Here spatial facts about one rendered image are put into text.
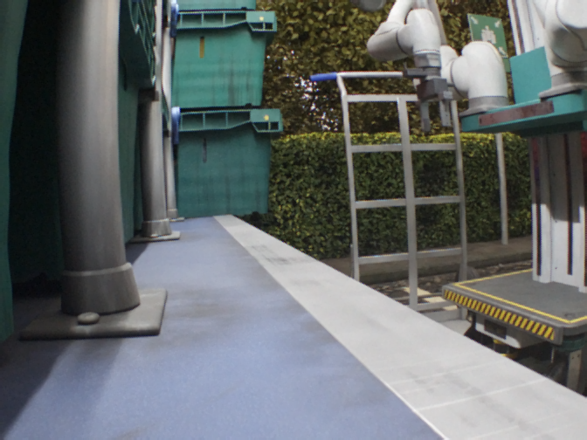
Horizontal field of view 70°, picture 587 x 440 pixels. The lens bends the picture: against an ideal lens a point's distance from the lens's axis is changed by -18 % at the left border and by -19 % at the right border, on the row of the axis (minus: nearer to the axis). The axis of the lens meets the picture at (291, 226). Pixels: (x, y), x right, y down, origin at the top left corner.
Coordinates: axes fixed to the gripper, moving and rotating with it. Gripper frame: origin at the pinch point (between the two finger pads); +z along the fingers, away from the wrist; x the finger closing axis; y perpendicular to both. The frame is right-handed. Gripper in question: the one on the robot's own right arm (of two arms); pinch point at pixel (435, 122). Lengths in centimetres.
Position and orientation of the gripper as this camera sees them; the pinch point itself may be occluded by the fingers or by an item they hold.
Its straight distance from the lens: 156.0
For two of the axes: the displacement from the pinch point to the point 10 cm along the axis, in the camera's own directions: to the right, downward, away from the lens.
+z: 0.7, 9.9, 0.8
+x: -2.1, -0.6, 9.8
